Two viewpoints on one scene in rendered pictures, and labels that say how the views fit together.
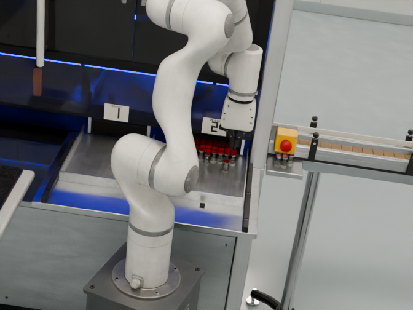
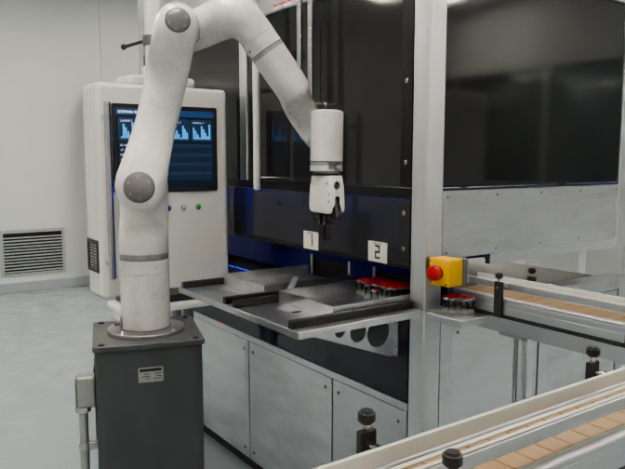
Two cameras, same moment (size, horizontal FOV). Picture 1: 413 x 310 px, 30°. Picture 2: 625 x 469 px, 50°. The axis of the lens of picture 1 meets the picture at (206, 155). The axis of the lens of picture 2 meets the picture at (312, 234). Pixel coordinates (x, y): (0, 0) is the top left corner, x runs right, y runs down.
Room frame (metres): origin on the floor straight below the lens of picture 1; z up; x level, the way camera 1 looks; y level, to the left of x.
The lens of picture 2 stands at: (1.06, -1.44, 1.29)
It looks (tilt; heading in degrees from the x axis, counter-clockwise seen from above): 6 degrees down; 53
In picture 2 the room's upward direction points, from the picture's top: straight up
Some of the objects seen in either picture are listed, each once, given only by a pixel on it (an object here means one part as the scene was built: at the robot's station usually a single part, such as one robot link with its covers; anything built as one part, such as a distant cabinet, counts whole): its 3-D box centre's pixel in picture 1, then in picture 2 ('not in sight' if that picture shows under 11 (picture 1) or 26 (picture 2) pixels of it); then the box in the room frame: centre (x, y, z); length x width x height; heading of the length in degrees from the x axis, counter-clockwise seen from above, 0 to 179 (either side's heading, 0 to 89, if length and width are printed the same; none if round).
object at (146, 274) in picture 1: (148, 251); (145, 294); (1.69, 0.12, 0.95); 0.19 x 0.19 x 0.18
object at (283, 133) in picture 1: (286, 139); (447, 271); (2.37, -0.27, 0.99); 0.08 x 0.07 x 0.07; 178
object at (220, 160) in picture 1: (210, 155); (377, 290); (2.35, -0.01, 0.90); 0.18 x 0.02 x 0.05; 88
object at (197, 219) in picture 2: not in sight; (157, 184); (2.07, 0.90, 1.19); 0.50 x 0.19 x 0.78; 178
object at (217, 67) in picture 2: not in sight; (212, 106); (2.39, 1.06, 1.50); 0.49 x 0.01 x 0.59; 88
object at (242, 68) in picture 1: (244, 67); (326, 135); (2.11, -0.08, 1.35); 0.09 x 0.08 x 0.13; 64
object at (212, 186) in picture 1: (208, 170); (352, 296); (2.26, -0.01, 0.90); 0.34 x 0.26 x 0.04; 178
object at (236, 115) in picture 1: (238, 111); (325, 191); (2.11, -0.08, 1.21); 0.10 x 0.08 x 0.11; 88
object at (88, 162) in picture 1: (109, 156); (288, 279); (2.27, 0.33, 0.90); 0.34 x 0.26 x 0.04; 178
